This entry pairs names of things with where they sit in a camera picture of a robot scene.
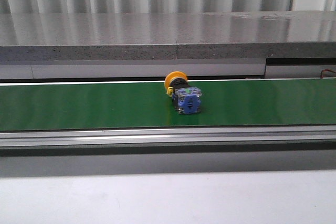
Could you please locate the green conveyor belt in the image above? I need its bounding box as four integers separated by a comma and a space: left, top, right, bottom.
1, 79, 335, 131

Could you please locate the grey stone shelf slab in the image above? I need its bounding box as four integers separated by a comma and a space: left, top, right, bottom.
1, 11, 335, 62

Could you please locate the yellow push button switch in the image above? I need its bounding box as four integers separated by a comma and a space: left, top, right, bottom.
164, 71, 202, 114

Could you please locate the red wire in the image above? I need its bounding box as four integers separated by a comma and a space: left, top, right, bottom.
319, 68, 336, 79

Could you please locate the silver conveyor frame rail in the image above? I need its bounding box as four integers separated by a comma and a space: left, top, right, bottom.
1, 125, 335, 147

